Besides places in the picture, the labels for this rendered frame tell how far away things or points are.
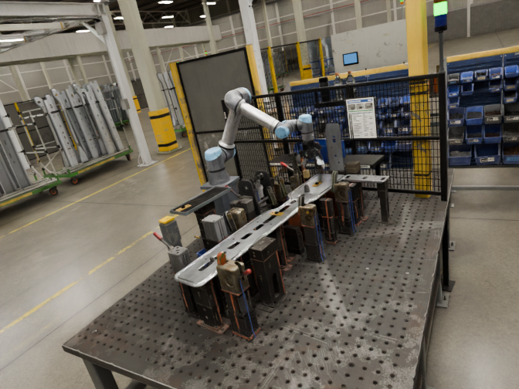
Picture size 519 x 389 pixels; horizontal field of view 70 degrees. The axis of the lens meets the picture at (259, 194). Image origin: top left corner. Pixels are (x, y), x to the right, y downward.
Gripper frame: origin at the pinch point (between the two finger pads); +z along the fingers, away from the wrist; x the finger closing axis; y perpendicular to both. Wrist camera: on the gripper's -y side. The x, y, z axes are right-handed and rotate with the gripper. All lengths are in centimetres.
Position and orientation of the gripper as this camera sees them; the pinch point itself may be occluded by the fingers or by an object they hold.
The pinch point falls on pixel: (314, 168)
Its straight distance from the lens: 243.5
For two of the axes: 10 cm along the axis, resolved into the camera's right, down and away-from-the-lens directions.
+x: 7.7, 0.8, -6.3
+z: 1.9, 9.2, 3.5
